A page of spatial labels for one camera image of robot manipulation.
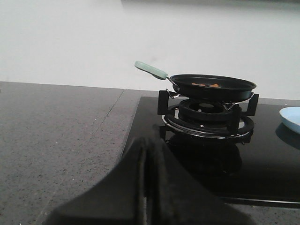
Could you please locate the black pan support grate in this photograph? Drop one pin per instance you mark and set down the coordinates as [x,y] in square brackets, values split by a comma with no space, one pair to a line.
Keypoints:
[237,131]

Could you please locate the black glass gas cooktop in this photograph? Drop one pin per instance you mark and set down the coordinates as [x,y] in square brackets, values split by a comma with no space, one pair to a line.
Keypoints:
[260,169]

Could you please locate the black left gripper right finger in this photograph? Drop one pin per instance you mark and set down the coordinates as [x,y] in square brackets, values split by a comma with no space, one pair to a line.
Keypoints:
[176,198]

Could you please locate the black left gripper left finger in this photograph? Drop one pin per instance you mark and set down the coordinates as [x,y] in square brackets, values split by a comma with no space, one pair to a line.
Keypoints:
[116,200]

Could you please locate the light blue plate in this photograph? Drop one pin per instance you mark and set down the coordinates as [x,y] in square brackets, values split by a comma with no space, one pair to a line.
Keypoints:
[290,117]

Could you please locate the black frying pan green handle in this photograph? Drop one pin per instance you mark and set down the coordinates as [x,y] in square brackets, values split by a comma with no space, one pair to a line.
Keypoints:
[231,90]

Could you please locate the brown meat pieces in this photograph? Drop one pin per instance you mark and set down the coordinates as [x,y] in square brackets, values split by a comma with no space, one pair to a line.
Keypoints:
[206,85]

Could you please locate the black gas burner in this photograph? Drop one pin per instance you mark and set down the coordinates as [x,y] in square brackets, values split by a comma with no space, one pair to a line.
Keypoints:
[193,111]

